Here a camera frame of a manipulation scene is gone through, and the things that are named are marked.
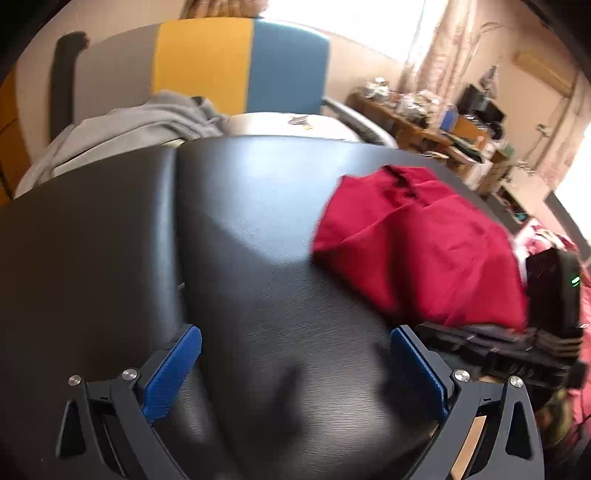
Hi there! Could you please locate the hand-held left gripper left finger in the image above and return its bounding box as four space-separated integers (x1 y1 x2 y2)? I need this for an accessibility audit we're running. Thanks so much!
55 323 204 480

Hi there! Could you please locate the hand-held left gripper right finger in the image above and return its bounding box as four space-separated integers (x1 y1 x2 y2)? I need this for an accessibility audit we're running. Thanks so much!
390 324 546 480

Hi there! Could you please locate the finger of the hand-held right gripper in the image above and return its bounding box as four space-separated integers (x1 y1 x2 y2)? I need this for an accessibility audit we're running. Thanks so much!
431 342 555 378
414 322 539 344

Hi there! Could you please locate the red knit sweater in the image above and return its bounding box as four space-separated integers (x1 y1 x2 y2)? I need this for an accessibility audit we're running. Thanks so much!
313 165 529 330

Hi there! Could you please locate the pink red blanket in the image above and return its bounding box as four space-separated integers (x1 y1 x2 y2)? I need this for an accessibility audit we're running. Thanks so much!
512 217 591 462

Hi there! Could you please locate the beige patterned curtain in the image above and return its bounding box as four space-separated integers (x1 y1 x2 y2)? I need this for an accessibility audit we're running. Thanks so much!
399 0 490 100
536 78 591 190

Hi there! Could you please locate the black monitor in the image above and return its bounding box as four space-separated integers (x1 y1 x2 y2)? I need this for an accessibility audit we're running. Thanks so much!
459 83 506 125

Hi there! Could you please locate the cluttered wooden desk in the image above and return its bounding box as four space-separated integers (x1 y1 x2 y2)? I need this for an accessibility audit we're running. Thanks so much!
346 90 513 185

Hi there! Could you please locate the grey curved armrest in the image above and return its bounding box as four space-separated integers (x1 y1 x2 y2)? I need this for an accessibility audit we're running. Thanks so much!
323 98 399 148

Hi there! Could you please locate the grey hoodie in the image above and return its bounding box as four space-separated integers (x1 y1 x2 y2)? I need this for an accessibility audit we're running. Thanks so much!
14 90 229 199

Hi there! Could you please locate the white printed pillow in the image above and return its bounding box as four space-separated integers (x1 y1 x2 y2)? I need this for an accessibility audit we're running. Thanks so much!
226 112 361 141

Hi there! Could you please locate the wooden wardrobe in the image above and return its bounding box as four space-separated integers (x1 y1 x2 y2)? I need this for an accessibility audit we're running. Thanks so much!
0 69 33 206

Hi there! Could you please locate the grey yellow blue sofa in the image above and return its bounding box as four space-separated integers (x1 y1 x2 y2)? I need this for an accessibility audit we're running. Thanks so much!
71 17 333 127

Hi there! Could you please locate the bright window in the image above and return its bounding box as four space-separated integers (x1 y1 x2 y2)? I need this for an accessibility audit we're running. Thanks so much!
263 0 451 61

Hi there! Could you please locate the wall air conditioner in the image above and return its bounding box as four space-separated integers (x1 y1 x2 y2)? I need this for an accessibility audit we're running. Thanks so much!
513 50 575 97

